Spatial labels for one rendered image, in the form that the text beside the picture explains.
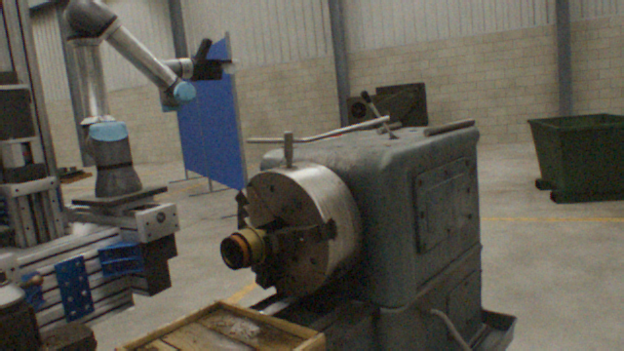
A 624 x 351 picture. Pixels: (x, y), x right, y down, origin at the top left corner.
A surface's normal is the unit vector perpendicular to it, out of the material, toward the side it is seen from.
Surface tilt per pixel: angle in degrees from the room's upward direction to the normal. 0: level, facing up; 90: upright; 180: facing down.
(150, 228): 90
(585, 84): 90
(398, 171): 89
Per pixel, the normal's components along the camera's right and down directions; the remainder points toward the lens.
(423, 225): 0.73, 0.03
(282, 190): -0.67, 0.19
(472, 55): -0.43, 0.19
